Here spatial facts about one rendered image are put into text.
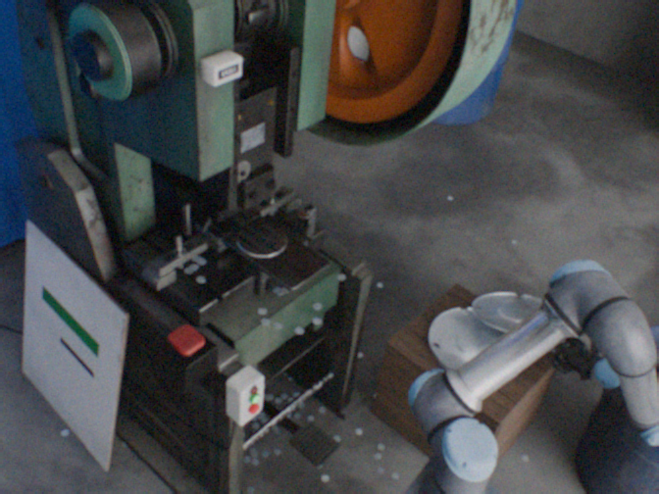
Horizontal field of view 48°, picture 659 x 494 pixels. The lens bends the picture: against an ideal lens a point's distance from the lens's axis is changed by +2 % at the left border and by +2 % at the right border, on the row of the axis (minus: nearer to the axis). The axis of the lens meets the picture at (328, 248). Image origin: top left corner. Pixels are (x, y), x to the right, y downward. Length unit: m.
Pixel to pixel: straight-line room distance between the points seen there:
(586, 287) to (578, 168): 2.25
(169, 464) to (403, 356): 0.76
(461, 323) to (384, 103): 0.80
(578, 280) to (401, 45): 0.67
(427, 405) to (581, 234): 1.85
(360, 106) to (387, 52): 0.16
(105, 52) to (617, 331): 1.11
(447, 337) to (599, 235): 1.36
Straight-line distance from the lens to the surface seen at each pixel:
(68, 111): 1.95
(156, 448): 2.37
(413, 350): 2.22
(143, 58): 1.40
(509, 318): 2.31
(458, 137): 3.85
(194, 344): 1.64
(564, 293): 1.65
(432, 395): 1.72
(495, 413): 2.14
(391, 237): 3.13
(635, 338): 1.61
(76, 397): 2.37
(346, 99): 1.92
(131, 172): 1.87
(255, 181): 1.73
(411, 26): 1.77
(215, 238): 1.86
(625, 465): 2.32
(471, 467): 1.63
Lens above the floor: 1.99
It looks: 41 degrees down
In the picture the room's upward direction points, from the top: 7 degrees clockwise
